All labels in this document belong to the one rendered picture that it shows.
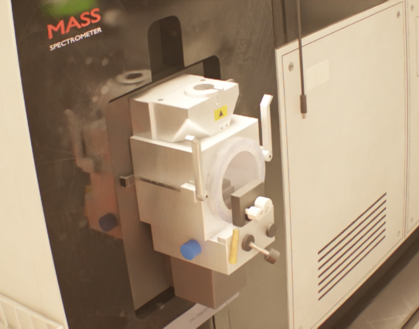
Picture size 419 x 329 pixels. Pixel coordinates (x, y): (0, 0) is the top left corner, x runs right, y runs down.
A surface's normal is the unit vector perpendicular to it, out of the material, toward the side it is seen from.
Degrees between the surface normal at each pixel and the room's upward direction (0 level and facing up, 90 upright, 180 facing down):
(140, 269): 90
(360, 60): 90
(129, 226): 90
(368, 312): 0
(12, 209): 90
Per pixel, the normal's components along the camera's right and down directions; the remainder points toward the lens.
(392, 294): -0.08, -0.91
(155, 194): -0.61, 0.37
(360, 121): 0.79, 0.18
